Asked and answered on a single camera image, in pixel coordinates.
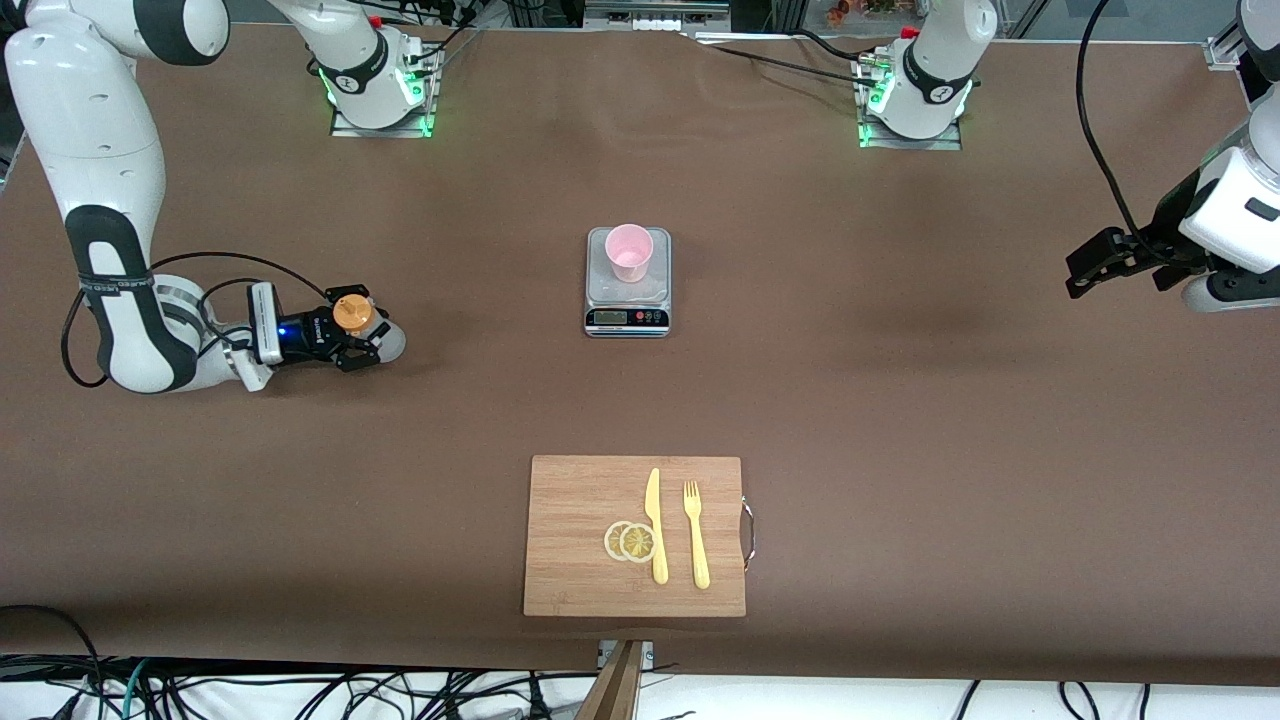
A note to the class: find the pink plastic cup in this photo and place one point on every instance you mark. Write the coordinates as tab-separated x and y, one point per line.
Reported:
628	250

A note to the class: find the brown table cover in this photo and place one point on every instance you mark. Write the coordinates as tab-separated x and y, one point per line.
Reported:
900	450

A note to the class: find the lemon slice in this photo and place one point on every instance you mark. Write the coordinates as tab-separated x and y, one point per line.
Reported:
638	543
611	541

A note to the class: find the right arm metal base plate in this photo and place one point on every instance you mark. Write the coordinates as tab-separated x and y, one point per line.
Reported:
380	131

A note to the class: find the wooden post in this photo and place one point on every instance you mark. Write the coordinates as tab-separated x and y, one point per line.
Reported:
615	690

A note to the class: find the yellow plastic knife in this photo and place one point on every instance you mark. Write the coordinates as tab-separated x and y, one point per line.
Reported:
653	500

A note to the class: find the small metal bracket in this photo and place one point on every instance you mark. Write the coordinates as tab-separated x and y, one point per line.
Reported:
648	655

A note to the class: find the silver digital kitchen scale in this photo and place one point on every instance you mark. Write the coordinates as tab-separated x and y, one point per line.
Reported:
600	292

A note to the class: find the wooden cutting board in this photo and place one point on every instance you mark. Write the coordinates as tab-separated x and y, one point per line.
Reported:
570	520

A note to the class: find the translucent sauce bottle orange cap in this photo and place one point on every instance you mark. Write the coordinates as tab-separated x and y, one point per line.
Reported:
352	315

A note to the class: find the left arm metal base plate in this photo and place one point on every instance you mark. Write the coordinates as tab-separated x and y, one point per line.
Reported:
910	144

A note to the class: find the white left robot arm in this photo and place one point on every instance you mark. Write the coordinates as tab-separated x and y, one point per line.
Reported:
935	60

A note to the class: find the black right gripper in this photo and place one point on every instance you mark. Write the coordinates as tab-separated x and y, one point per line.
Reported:
312	330

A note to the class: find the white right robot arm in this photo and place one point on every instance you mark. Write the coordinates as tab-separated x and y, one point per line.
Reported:
350	60

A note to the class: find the yellow plastic fork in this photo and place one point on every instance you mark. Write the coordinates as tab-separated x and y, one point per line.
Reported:
698	550

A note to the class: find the white power strip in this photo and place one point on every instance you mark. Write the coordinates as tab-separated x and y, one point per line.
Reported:
650	22

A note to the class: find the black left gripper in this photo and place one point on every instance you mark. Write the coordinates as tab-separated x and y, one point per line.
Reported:
1163	232

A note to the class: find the aluminium frame profile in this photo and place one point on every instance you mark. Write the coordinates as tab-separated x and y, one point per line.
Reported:
1218	52

